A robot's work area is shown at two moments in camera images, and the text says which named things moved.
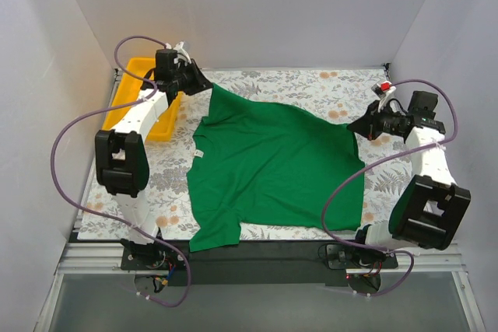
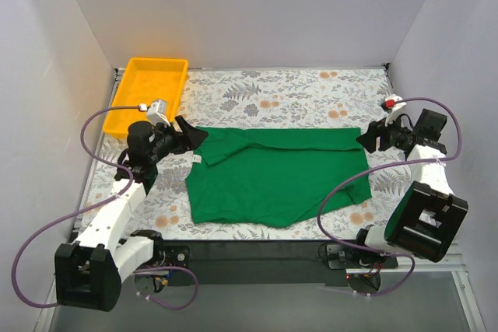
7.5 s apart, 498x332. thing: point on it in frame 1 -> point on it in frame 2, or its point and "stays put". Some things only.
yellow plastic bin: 124,89 stays put
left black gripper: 194,78 -> 180,139
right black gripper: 373,123 -> 378,138
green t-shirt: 259,162 stays put
